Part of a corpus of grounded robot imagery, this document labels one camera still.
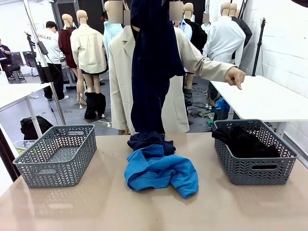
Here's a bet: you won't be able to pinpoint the black garment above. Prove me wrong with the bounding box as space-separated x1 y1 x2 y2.
211 125 281 159

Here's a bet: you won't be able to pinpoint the person left hand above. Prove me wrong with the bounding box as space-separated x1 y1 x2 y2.
223 66 246 90

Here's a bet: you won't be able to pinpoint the mannequin in white shirt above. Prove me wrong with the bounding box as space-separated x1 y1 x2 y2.
203 1 246 68

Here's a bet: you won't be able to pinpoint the mannequin in black jacket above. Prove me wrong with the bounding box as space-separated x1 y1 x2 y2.
230 2 253 49

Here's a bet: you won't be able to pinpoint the white table with thin legs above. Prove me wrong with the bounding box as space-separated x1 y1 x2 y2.
0 82 52 139

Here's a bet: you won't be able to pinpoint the seated person in dark shirt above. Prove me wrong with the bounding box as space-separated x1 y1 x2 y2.
0 38 21 79

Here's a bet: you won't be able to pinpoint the long navy trousers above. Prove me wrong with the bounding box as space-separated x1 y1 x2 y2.
131 0 186 135

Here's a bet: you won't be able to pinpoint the bright blue garment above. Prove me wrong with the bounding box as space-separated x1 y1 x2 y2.
124 144 200 199

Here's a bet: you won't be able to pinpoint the person in white Dallas shirt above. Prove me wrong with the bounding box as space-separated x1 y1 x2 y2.
36 21 69 101

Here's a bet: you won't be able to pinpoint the blue bag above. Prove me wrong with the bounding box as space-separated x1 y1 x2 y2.
215 98 231 113

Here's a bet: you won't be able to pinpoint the navy garment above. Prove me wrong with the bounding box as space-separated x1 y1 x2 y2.
127 131 177 156

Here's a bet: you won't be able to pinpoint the black bag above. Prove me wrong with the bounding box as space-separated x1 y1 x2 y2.
20 115 54 141

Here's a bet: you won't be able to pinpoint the slanted metal pole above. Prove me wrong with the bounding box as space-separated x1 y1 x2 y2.
23 0 67 126

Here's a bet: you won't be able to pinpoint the person in beige coat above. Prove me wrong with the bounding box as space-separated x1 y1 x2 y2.
108 24 238 135

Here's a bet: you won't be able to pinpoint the black tripod with device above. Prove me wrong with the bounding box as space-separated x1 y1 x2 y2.
24 31 50 85

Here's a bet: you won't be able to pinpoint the tall black tripod stand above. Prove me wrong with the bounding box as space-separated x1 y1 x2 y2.
251 17 268 77

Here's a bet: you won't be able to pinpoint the mannequin in black coat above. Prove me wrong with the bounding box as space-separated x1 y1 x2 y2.
183 2 208 55

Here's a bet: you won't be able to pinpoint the mannequin in cream jacket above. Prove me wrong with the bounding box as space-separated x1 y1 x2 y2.
70 9 108 120

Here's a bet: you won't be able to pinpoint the person right forearm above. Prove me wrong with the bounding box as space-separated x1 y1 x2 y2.
109 91 130 130

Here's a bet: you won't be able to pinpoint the mannequin in pale blue shirt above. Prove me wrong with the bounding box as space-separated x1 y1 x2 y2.
169 1 193 41

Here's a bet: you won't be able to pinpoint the mannequin in maroon top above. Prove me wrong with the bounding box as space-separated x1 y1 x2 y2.
58 13 84 110

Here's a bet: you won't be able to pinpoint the mannequin in light blue fleece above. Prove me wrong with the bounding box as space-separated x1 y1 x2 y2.
103 0 125 61

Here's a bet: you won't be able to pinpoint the clear bin with green contents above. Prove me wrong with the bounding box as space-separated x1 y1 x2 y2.
13 140 37 156

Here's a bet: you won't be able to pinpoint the grey plastic basket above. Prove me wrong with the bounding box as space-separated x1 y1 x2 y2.
213 119 298 186
12 124 97 188

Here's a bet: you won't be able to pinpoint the black trousers around mannequin ankles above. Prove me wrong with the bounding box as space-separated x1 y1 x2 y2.
84 91 107 120

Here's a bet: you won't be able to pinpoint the white box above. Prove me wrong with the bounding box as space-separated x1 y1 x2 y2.
0 71 10 86

